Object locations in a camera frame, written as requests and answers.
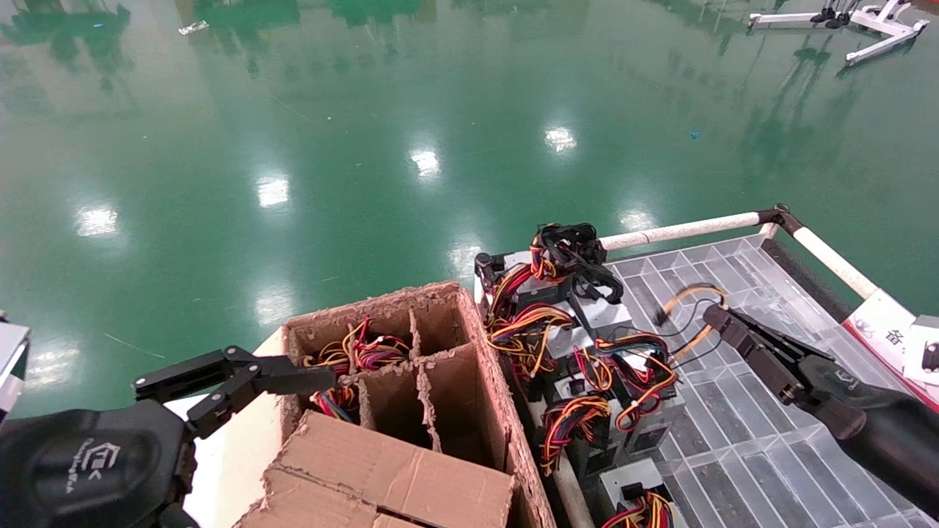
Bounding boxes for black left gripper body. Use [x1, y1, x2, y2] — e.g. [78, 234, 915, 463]
[0, 400, 199, 528]

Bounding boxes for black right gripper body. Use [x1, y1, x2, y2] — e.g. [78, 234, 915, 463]
[789, 352, 939, 518]

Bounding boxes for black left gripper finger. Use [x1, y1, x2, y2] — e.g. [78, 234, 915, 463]
[134, 346, 338, 403]
[186, 375, 340, 439]

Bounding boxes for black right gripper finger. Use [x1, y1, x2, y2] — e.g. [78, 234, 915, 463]
[708, 323, 797, 406]
[706, 304, 833, 378]

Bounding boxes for silver power supply coloured cables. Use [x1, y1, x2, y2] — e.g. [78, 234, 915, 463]
[302, 315, 413, 425]
[571, 285, 731, 459]
[596, 462, 679, 528]
[538, 392, 624, 477]
[486, 304, 584, 382]
[473, 251, 580, 323]

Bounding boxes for clear plastic compartment tray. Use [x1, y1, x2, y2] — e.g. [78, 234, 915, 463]
[609, 233, 939, 528]

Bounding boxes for white red label sign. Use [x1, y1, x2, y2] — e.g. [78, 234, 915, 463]
[840, 288, 939, 411]

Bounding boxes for worn cardboard divider box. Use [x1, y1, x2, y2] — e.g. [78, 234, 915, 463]
[235, 281, 558, 528]

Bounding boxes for white robot stand black feet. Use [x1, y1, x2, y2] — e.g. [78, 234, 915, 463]
[748, 0, 863, 30]

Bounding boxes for white robot stand base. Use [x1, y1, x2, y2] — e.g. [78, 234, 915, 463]
[842, 0, 931, 68]

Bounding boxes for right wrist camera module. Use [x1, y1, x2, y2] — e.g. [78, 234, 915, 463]
[904, 314, 939, 387]

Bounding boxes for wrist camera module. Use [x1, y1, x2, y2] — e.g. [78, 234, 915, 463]
[0, 312, 32, 420]
[904, 314, 939, 387]

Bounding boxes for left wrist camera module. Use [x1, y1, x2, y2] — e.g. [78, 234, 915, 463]
[0, 312, 32, 420]

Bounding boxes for white tube rack frame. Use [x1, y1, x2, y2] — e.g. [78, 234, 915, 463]
[547, 204, 939, 528]

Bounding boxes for silver power supply black cables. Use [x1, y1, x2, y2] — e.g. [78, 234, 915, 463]
[528, 222, 635, 345]

